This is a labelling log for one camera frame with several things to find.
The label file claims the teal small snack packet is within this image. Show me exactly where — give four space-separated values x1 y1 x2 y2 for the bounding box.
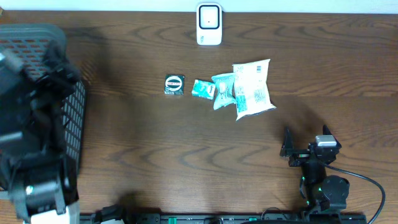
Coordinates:
211 73 236 110

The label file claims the round black white container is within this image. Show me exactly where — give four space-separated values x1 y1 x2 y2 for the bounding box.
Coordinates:
164 75 185 95

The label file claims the white barcode scanner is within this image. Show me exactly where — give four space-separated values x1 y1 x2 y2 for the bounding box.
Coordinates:
196 2 223 45

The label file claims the cream snack bag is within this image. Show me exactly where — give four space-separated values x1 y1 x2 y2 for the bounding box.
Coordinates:
233 59 276 120

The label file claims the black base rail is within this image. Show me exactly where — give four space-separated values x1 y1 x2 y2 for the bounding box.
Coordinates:
80 212 368 224

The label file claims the teal gum box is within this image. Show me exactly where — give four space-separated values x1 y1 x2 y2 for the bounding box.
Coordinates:
192 80 216 100

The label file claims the grey plastic shopping basket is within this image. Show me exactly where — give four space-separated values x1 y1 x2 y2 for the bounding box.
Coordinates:
1 24 86 168

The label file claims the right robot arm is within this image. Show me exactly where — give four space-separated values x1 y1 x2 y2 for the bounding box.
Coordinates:
280 125 349 221

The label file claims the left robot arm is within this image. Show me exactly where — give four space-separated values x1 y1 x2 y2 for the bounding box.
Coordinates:
1 41 80 223

